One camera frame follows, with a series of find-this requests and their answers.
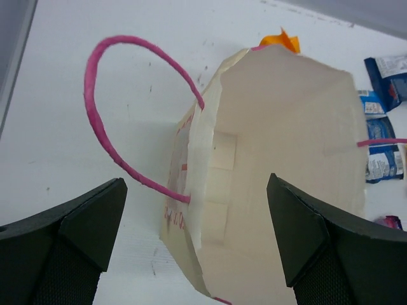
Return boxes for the blue sweet chilli crisps bag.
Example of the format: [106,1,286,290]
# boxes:
[364,55,406,112]

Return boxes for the aluminium front rail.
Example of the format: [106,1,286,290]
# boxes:
[1,0,38,130]

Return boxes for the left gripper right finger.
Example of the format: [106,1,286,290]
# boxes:
[266,174,406,304]

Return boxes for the dark blue chips bag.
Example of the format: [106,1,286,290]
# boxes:
[365,116,404,184]

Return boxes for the purple blue snack packet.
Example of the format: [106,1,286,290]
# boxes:
[374,215,403,230]

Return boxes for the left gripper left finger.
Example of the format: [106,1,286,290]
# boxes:
[1,178,127,304]

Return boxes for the orange snack packet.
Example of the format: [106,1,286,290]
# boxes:
[259,27,301,54]

